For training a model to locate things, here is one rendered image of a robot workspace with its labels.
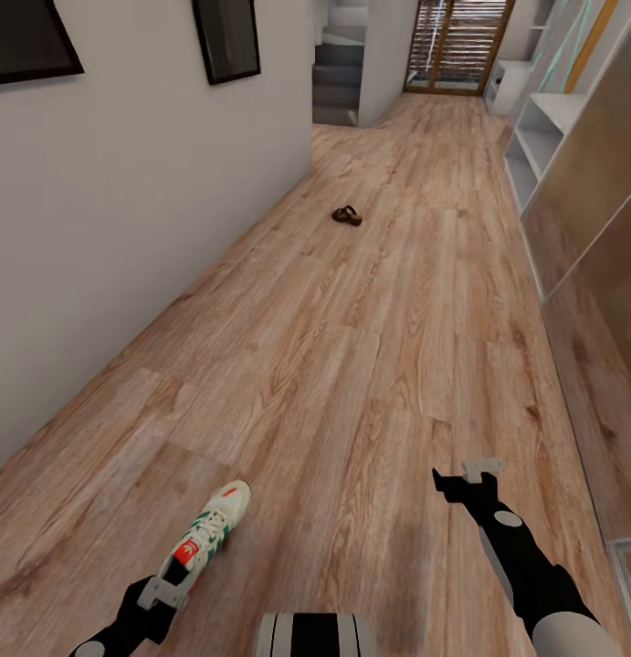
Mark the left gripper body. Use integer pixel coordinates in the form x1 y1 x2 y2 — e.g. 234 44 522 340
117 585 176 649

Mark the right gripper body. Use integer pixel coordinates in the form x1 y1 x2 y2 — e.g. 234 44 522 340
443 473 499 512

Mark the sandal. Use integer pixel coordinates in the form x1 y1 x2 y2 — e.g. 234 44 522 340
331 205 362 227

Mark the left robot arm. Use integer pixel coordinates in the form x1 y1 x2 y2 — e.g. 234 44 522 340
69 576 190 657

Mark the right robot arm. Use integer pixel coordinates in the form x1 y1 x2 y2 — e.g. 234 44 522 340
433 458 626 657

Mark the robot trunk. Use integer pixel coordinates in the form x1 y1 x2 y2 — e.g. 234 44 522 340
252 613 378 657

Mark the gym shoe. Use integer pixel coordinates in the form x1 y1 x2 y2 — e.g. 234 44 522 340
157 479 251 594

